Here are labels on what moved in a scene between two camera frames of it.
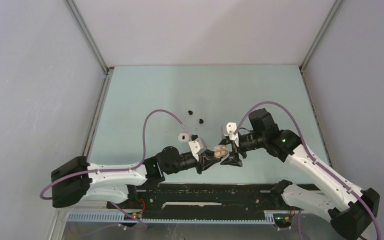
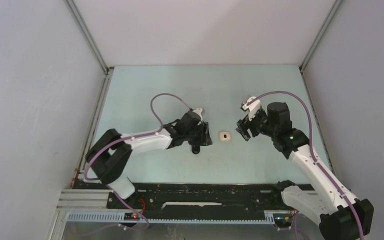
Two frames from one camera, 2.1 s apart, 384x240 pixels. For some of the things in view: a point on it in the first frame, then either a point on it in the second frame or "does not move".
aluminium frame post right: x=320 y=34 does not move
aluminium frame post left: x=91 y=41 does not move
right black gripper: x=236 y=148 to x=242 y=125
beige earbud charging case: x=220 y=150 to x=224 y=136
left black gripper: x=206 y=159 to x=203 y=138
